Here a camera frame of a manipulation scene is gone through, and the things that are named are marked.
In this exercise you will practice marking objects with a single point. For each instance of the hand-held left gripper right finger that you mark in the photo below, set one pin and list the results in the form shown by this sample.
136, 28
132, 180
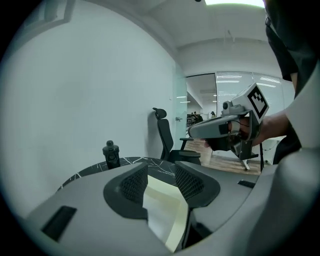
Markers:
225, 200

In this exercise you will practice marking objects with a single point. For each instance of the person's right forearm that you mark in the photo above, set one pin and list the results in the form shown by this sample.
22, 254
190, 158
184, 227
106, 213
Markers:
272, 127

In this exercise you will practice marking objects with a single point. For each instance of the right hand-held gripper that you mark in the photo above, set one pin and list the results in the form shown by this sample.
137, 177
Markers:
250, 100

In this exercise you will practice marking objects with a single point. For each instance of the glass wall with blinds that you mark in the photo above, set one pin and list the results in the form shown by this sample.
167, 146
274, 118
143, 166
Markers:
232, 85

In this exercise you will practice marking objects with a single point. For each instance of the black camera device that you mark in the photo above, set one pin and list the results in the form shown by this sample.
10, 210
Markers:
111, 155

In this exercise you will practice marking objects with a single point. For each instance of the frosted glass door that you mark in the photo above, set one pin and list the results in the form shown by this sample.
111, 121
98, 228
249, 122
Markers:
180, 100

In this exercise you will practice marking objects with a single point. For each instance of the person's black shirt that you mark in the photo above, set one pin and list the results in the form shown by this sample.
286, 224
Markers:
295, 37

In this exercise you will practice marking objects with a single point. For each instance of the ceiling light panel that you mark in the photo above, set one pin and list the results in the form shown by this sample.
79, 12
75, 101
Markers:
235, 3

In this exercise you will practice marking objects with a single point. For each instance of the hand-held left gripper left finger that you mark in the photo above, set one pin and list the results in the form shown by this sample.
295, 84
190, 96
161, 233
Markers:
82, 200

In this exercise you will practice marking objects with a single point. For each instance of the black office chair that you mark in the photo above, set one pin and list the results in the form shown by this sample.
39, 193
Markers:
166, 135

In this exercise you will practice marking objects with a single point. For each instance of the person's right hand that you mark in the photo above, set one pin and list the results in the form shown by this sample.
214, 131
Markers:
241, 127

